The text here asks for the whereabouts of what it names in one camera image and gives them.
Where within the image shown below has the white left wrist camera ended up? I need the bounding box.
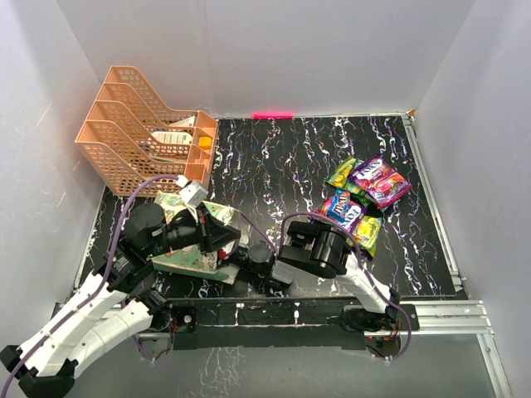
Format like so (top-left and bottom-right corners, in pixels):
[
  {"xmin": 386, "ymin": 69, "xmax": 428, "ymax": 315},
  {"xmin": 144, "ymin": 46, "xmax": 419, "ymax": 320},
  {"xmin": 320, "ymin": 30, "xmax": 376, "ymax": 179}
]
[{"xmin": 176, "ymin": 175, "xmax": 208, "ymax": 209}]

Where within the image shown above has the purple Fox's berries candy bag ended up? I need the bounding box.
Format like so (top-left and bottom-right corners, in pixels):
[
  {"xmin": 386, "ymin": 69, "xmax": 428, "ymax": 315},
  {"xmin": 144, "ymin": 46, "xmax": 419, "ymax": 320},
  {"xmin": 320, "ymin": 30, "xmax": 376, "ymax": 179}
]
[{"xmin": 348, "ymin": 155, "xmax": 412, "ymax": 210}]

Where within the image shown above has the green spring tea candy bag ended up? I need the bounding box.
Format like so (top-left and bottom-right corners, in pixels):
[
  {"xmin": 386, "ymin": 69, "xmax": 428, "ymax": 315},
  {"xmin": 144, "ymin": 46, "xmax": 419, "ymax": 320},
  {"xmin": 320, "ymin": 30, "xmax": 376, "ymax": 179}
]
[{"xmin": 326, "ymin": 157, "xmax": 367, "ymax": 198}]

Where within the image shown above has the orange plastic file organizer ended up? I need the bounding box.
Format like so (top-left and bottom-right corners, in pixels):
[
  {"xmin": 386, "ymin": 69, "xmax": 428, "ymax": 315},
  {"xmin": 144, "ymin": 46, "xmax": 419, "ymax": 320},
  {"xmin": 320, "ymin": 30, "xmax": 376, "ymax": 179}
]
[{"xmin": 76, "ymin": 66, "xmax": 219, "ymax": 197}]

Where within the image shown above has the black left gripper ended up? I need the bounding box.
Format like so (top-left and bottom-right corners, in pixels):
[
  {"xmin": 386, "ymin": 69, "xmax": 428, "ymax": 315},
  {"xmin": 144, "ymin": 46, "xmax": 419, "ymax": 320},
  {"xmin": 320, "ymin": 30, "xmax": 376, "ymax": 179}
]
[{"xmin": 147, "ymin": 201, "xmax": 242, "ymax": 256}]

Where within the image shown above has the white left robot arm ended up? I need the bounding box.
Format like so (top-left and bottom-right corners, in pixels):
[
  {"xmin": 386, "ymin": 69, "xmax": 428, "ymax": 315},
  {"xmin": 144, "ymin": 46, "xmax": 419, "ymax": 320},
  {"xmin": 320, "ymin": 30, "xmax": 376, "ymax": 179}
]
[{"xmin": 1, "ymin": 202, "xmax": 241, "ymax": 397}]

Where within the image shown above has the red candy bag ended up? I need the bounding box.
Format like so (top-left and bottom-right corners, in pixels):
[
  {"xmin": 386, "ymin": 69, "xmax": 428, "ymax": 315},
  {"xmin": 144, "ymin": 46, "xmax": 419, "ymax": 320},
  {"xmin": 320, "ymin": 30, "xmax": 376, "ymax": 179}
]
[{"xmin": 313, "ymin": 197, "xmax": 366, "ymax": 232}]

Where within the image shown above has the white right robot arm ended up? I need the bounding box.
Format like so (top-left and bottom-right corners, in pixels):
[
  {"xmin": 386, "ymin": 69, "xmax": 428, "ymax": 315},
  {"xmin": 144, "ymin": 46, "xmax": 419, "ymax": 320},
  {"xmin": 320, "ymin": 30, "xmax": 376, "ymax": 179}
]
[{"xmin": 228, "ymin": 221, "xmax": 401, "ymax": 332}]

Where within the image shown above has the green paper gift bag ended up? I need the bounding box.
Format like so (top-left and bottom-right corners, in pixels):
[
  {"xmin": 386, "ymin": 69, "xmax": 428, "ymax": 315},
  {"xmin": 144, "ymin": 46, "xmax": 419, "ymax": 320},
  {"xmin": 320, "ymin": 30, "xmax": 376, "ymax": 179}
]
[{"xmin": 153, "ymin": 192, "xmax": 251, "ymax": 284}]

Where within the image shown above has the blue M&M's candy bag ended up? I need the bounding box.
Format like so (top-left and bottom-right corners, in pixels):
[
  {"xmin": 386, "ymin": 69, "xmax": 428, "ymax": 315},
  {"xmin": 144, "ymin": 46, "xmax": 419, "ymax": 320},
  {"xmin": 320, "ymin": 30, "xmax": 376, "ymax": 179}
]
[{"xmin": 326, "ymin": 188, "xmax": 351, "ymax": 221}]

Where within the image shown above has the green Fox's candy bag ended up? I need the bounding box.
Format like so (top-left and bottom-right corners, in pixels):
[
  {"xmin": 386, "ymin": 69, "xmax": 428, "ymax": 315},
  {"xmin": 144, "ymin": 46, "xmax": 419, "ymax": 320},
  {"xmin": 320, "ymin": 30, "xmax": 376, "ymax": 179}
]
[{"xmin": 358, "ymin": 191, "xmax": 382, "ymax": 210}]

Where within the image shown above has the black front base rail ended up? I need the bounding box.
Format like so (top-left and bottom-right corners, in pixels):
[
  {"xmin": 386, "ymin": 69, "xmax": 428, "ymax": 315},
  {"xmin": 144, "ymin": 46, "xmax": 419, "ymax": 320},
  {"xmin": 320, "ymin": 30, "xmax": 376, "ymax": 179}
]
[{"xmin": 165, "ymin": 296, "xmax": 374, "ymax": 352}]

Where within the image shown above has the pink tape strip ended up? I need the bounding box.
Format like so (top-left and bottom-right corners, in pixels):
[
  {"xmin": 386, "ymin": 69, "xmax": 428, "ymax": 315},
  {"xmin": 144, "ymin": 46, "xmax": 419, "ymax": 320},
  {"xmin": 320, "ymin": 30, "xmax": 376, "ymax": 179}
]
[{"xmin": 252, "ymin": 112, "xmax": 294, "ymax": 119}]

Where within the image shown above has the white labelled packet in organizer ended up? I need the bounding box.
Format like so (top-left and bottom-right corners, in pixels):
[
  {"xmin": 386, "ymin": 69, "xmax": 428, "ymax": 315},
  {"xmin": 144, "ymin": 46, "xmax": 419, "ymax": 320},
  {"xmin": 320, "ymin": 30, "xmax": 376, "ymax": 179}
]
[{"xmin": 152, "ymin": 130, "xmax": 192, "ymax": 145}]

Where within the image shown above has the yellow small block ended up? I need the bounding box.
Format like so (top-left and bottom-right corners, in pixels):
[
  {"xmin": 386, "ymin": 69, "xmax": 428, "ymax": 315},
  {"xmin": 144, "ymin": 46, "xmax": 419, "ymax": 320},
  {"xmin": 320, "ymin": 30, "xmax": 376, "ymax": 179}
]
[{"xmin": 197, "ymin": 136, "xmax": 212, "ymax": 150}]

